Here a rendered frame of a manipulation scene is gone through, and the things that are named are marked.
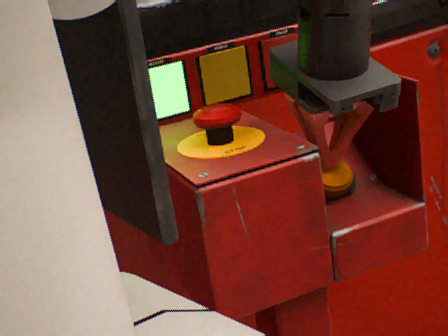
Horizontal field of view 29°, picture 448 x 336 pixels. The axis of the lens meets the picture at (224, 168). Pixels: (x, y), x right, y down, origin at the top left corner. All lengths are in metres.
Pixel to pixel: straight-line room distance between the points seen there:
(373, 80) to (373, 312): 0.48
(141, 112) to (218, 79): 0.51
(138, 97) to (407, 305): 0.90
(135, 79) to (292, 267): 0.43
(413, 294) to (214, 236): 0.54
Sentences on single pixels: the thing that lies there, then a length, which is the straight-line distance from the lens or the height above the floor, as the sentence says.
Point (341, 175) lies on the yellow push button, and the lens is 0.75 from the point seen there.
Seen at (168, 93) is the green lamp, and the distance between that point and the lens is 0.76.
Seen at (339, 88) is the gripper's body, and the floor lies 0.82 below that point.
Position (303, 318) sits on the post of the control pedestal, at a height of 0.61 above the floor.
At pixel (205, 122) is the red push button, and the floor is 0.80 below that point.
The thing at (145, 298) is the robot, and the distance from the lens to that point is 0.23.
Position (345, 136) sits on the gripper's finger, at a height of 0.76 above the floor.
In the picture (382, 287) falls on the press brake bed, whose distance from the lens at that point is 1.10.
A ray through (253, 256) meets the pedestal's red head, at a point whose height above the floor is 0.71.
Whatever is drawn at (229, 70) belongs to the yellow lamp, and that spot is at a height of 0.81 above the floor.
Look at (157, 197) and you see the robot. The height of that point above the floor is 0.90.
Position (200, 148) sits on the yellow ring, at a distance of 0.69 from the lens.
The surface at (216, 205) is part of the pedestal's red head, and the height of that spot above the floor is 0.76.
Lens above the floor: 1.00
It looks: 20 degrees down
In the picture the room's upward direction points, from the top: 9 degrees counter-clockwise
